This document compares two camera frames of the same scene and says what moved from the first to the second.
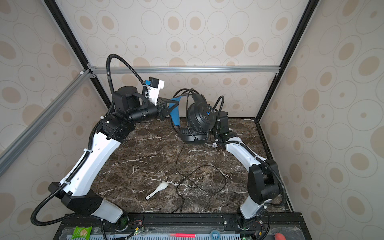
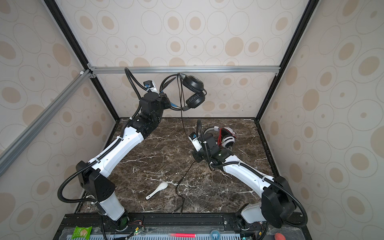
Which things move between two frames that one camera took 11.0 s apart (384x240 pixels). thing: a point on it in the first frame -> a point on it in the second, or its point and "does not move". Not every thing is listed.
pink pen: x=183 y=235 does not move
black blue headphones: x=195 y=115 -> x=179 y=91
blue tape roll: x=215 y=235 does not move
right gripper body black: x=216 y=131 -> x=199 y=155
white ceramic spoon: x=161 y=186 does not move
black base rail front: x=186 y=226 does not move
